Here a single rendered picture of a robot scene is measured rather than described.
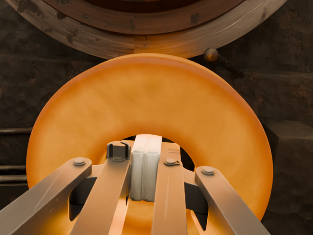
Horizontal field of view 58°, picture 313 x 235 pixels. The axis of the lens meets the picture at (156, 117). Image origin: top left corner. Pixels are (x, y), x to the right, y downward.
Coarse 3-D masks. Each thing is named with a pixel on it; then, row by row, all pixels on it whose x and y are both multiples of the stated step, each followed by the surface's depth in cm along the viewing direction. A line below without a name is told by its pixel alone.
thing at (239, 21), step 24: (24, 0) 35; (264, 0) 34; (48, 24) 36; (72, 24) 36; (216, 24) 35; (240, 24) 35; (96, 48) 36; (120, 48) 36; (144, 48) 36; (168, 48) 36; (192, 48) 36; (216, 48) 35
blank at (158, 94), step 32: (128, 64) 15; (160, 64) 15; (192, 64) 16; (64, 96) 16; (96, 96) 16; (128, 96) 16; (160, 96) 16; (192, 96) 15; (224, 96) 15; (64, 128) 16; (96, 128) 16; (128, 128) 16; (160, 128) 16; (192, 128) 16; (224, 128) 16; (256, 128) 16; (32, 160) 17; (64, 160) 17; (96, 160) 17; (192, 160) 17; (224, 160) 16; (256, 160) 16; (256, 192) 17; (128, 224) 18; (192, 224) 18
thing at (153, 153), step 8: (152, 136) 17; (160, 136) 17; (152, 144) 15; (160, 144) 16; (152, 152) 15; (152, 160) 15; (152, 168) 15; (144, 176) 15; (152, 176) 15; (144, 184) 15; (152, 184) 15; (144, 192) 15; (152, 192) 15; (152, 200) 15
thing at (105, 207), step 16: (112, 144) 14; (128, 144) 14; (112, 160) 14; (128, 160) 14; (112, 176) 13; (96, 192) 11; (112, 192) 11; (96, 208) 10; (112, 208) 10; (80, 224) 9; (96, 224) 10; (112, 224) 10
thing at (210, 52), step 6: (210, 48) 27; (204, 54) 27; (210, 54) 27; (216, 54) 27; (210, 60) 27; (216, 60) 28; (222, 60) 30; (210, 66) 31; (222, 66) 32; (228, 66) 33; (234, 66) 36; (234, 72) 38; (240, 72) 41
